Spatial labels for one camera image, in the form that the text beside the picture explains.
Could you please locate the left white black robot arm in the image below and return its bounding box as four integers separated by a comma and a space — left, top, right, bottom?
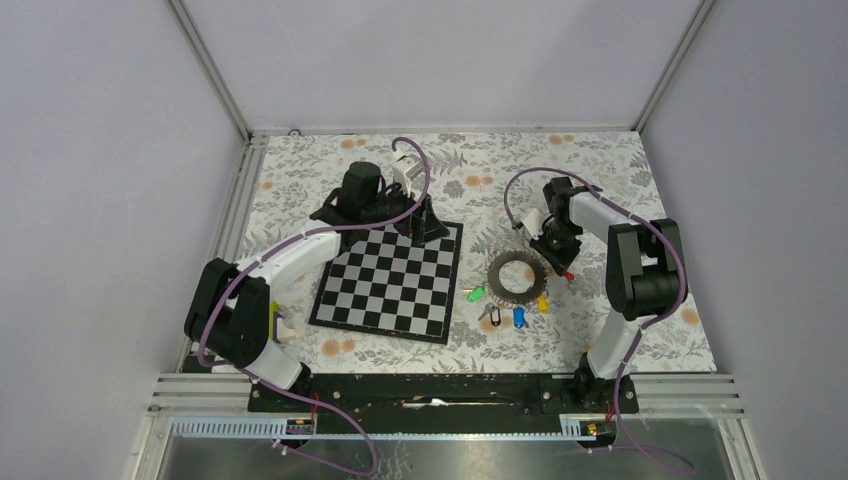
184, 155, 448, 411

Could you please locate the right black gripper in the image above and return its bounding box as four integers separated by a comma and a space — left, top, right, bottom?
530, 222, 582, 277

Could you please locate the black white chessboard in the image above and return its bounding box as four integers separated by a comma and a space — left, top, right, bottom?
308, 221, 464, 345

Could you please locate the small white yellow block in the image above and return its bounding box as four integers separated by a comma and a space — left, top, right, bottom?
269, 301, 300, 343

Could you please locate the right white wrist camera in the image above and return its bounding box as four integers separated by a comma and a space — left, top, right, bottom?
518, 208, 546, 240

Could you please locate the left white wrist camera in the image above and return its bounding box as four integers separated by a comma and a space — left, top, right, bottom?
392, 150, 423, 196

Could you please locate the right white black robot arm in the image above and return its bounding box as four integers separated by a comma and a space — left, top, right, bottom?
530, 177, 688, 412

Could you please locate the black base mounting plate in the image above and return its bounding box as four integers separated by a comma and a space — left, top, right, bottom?
247, 373, 640, 435

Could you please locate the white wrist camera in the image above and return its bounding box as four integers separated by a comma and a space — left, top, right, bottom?
392, 150, 423, 196
518, 208, 546, 240

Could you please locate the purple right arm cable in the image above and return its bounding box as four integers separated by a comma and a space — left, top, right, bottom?
503, 166, 697, 475

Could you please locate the key organiser with rings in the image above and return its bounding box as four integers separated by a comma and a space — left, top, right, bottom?
460, 249, 548, 333

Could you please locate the floral patterned table mat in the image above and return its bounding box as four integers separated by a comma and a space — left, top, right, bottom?
213, 131, 719, 376

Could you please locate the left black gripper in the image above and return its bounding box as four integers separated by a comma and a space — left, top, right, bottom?
361, 175, 448, 243

